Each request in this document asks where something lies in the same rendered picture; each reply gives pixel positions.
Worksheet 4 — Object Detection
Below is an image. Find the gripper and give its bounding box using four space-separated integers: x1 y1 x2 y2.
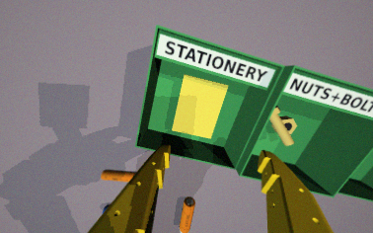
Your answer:
88 144 334 233

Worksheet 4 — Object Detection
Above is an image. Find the yellow hex nut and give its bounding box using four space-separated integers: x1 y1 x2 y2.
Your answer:
280 116 297 134

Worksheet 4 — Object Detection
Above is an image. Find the green rack of bins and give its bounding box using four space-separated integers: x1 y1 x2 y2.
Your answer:
135 25 373 201

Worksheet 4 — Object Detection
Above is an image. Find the yellow block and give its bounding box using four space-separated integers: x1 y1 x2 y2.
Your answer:
172 75 229 138

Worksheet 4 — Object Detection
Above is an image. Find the tan hex-head bolt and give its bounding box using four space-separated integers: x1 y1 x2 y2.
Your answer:
269 106 294 146

